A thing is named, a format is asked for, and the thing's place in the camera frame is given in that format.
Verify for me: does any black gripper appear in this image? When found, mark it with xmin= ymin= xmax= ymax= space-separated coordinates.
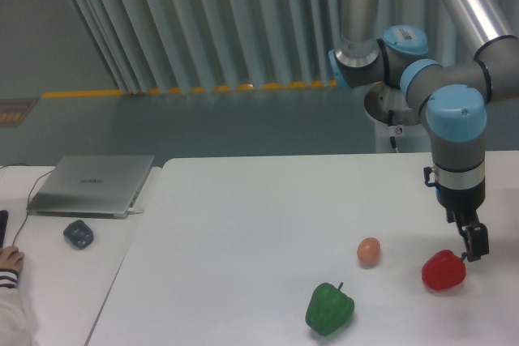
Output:
xmin=423 ymin=166 xmax=489 ymax=262

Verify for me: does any red bell pepper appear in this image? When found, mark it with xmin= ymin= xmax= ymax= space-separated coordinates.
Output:
xmin=421 ymin=250 xmax=466 ymax=291

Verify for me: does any white sleeved forearm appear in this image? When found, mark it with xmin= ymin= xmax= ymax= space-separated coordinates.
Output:
xmin=1 ymin=268 xmax=32 ymax=346

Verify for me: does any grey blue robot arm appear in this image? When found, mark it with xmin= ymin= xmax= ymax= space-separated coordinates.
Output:
xmin=329 ymin=0 xmax=518 ymax=262

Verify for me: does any person's hand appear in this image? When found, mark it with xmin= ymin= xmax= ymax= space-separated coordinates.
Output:
xmin=0 ymin=246 xmax=24 ymax=274

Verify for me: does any brown egg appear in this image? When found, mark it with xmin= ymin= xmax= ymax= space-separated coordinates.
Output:
xmin=357 ymin=237 xmax=381 ymax=266

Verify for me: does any green bell pepper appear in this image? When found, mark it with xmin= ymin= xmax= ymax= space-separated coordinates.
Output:
xmin=305 ymin=282 xmax=355 ymax=336

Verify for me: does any silver closed laptop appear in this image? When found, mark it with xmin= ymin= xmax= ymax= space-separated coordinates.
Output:
xmin=27 ymin=155 xmax=154 ymax=219

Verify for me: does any white folding partition screen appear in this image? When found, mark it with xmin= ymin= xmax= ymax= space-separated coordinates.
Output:
xmin=72 ymin=0 xmax=518 ymax=101

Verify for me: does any black device at edge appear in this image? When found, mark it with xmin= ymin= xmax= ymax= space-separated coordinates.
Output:
xmin=0 ymin=210 xmax=9 ymax=248

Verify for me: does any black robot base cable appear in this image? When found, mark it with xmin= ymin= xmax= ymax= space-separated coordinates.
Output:
xmin=387 ymin=109 xmax=399 ymax=154

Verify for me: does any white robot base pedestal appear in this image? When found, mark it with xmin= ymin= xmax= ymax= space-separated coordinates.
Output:
xmin=364 ymin=83 xmax=431 ymax=153

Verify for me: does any black laptop cable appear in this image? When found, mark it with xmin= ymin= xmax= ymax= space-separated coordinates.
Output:
xmin=0 ymin=163 xmax=62 ymax=246

